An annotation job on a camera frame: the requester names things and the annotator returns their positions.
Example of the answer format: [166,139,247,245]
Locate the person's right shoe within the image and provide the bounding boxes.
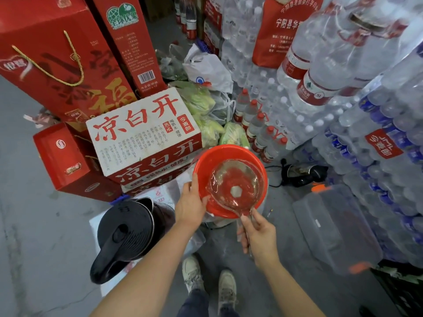
[218,269,238,311]

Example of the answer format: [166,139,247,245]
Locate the person's left hand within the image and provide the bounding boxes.
[175,173,210,232]

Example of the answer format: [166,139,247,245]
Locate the person's right hand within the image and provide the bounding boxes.
[237,208,282,270]

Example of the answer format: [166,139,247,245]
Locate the red-cap water bottle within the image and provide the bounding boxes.
[252,125,275,153]
[246,112,266,143]
[241,99,258,131]
[233,88,250,123]
[260,136,288,164]

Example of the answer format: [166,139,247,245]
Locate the stack of blue-label bottle packs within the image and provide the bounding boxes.
[311,43,423,268]

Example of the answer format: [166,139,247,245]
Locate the red plastic basin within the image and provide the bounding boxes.
[193,144,269,219]

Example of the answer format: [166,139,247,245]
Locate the black plastic crate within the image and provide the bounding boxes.
[370,259,423,317]

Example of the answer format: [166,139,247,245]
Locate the clear plastic ladle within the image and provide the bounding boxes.
[206,159,262,256]

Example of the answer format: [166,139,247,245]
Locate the stack of clear bottle packs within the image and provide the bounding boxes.
[220,0,265,83]

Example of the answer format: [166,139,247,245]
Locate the person's left forearm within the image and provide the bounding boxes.
[90,221,196,317]

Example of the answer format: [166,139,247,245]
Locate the clear storage box orange clips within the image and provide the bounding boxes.
[292,183,384,276]

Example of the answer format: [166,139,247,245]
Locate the black electric kettle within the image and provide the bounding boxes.
[89,197,176,285]

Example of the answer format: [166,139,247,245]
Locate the small red gift box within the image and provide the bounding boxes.
[33,122,123,203]

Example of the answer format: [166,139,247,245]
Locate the pack of white-cap water bottles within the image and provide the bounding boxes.
[245,64,354,151]

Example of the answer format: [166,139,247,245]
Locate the white plastic bag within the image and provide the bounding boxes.
[182,43,234,94]

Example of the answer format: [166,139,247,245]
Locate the tall red gift box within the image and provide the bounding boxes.
[84,0,168,98]

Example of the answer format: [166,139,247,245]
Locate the person's blue jeans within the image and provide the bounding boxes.
[176,289,240,317]

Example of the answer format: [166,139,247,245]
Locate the pink ribbon scraps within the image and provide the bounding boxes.
[23,108,61,130]

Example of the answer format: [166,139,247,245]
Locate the black corded appliance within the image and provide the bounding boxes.
[266,158,330,188]

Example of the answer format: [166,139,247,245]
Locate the white red-print cardboard box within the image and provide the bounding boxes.
[85,87,203,185]
[121,158,200,197]

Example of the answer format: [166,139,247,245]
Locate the large red rope-handle gift box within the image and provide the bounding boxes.
[0,0,138,123]

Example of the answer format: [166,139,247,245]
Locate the red printed bag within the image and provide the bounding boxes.
[252,0,325,69]

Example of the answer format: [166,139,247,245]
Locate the person's shoe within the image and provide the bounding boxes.
[218,269,238,311]
[182,255,206,293]

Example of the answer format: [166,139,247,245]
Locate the row of red-label bottles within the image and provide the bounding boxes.
[174,0,199,42]

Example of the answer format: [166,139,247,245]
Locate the bag of green vegetables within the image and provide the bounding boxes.
[168,80,250,149]

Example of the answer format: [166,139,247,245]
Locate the person's left shoe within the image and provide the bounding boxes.
[182,255,206,293]

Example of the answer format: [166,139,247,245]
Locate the person's right forearm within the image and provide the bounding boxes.
[260,257,327,317]

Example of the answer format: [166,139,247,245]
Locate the large red-label water jug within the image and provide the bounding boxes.
[296,3,367,107]
[277,10,331,90]
[340,0,423,97]

